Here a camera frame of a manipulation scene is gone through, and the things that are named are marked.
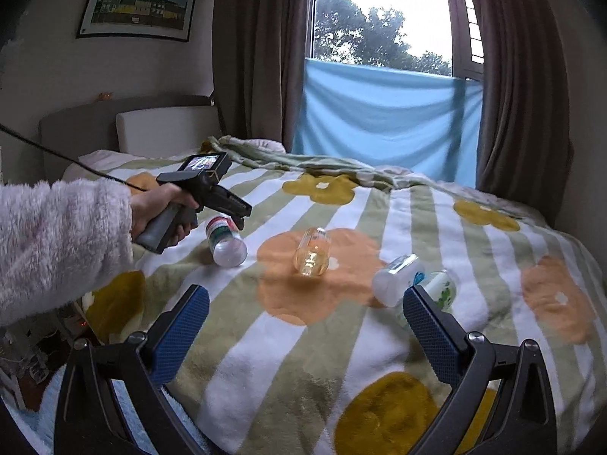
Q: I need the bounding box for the fluffy white sleeve forearm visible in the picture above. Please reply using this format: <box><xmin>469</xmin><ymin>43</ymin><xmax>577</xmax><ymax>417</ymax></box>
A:
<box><xmin>1</xmin><ymin>180</ymin><xmax>133</xmax><ymax>326</ymax></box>

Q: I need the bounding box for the clear amber plastic cup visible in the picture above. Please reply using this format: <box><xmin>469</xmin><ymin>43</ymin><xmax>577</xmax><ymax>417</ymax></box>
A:
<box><xmin>293</xmin><ymin>227</ymin><xmax>330</xmax><ymax>277</ymax></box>

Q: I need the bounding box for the white green label cup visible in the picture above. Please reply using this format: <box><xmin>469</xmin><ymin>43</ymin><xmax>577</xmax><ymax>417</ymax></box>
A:
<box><xmin>420</xmin><ymin>269</ymin><xmax>457</xmax><ymax>312</ymax></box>

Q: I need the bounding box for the person's left hand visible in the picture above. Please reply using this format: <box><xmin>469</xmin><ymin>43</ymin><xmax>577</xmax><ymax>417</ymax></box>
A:
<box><xmin>130</xmin><ymin>183</ymin><xmax>198</xmax><ymax>240</ymax></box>

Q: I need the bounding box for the white pillow cushion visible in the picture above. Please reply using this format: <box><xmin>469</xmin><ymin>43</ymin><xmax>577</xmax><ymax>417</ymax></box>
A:
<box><xmin>115</xmin><ymin>106</ymin><xmax>222</xmax><ymax>158</ymax></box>

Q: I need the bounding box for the grey bed headboard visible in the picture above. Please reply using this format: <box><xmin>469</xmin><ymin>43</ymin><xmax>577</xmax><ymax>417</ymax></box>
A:
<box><xmin>39</xmin><ymin>94</ymin><xmax>213</xmax><ymax>159</ymax></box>

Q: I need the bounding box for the brown left curtain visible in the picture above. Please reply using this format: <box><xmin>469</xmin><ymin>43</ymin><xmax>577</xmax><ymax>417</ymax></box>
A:
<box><xmin>212</xmin><ymin>0</ymin><xmax>314</xmax><ymax>149</ymax></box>

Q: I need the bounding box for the brown curtain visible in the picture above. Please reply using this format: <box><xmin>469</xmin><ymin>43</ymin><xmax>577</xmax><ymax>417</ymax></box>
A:
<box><xmin>212</xmin><ymin>0</ymin><xmax>314</xmax><ymax>149</ymax></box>
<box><xmin>472</xmin><ymin>0</ymin><xmax>573</xmax><ymax>224</ymax></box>

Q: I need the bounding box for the framed landscape picture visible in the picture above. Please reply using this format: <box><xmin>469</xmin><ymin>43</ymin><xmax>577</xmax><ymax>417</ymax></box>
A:
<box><xmin>76</xmin><ymin>0</ymin><xmax>195</xmax><ymax>42</ymax></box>

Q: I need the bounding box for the striped flower pattern blanket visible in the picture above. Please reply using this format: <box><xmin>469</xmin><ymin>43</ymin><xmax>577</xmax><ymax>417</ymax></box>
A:
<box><xmin>84</xmin><ymin>139</ymin><xmax>606</xmax><ymax>454</ymax></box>

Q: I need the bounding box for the light blue hanging cloth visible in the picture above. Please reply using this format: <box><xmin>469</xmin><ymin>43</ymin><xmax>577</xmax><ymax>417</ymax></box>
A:
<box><xmin>291</xmin><ymin>59</ymin><xmax>483</xmax><ymax>187</ymax></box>

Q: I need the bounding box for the brown right curtain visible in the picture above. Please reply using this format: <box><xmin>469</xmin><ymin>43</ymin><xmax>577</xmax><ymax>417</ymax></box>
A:
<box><xmin>472</xmin><ymin>0</ymin><xmax>573</xmax><ymax>224</ymax></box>

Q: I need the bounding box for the window frame with shutter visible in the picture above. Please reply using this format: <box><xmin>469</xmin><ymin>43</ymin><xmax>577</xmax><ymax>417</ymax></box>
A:
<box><xmin>448</xmin><ymin>0</ymin><xmax>484</xmax><ymax>81</ymax></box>

